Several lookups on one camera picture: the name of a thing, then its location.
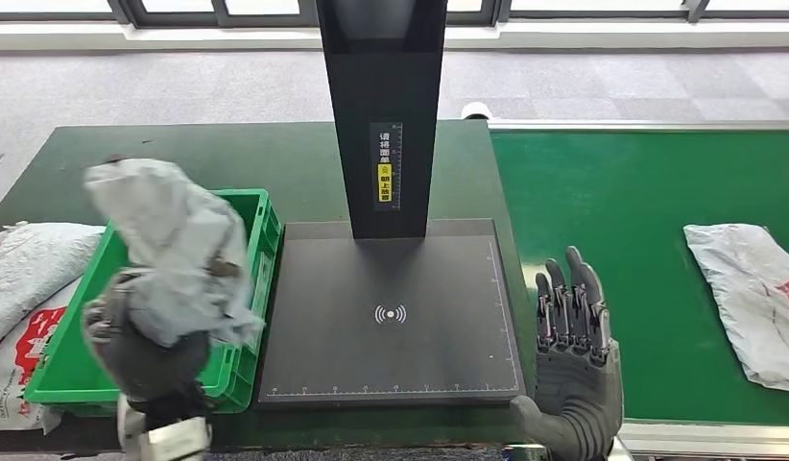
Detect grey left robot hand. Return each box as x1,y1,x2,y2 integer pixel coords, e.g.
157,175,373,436
81,270,212,415

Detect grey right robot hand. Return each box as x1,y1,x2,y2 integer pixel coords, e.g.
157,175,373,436
510,246,625,448

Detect grey plastic parcel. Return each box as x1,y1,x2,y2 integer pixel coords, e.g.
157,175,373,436
83,158,265,350

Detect grey parcel with red print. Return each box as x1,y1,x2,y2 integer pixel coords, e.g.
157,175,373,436
682,222,789,393

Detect green conveyor belt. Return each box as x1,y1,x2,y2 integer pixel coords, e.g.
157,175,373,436
490,130,789,425

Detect black inbound scanner machine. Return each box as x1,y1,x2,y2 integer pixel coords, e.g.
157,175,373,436
257,0,528,407

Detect green plastic crate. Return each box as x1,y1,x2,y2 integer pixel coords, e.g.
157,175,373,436
24,187,283,416

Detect white sack with red print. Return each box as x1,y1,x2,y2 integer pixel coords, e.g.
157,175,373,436
0,279,84,435

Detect plain white woven sack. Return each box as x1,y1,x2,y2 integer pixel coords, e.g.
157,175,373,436
0,220,108,352

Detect black and yellow label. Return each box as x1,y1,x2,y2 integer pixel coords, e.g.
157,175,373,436
370,122,403,212

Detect white window sill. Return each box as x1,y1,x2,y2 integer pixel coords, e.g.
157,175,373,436
0,18,789,51

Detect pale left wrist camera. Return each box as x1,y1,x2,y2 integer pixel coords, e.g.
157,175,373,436
139,416,212,461

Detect aluminium conveyor frame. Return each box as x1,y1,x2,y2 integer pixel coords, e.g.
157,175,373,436
486,119,789,461

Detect dark window frame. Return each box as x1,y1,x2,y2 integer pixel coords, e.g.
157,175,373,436
0,0,789,27

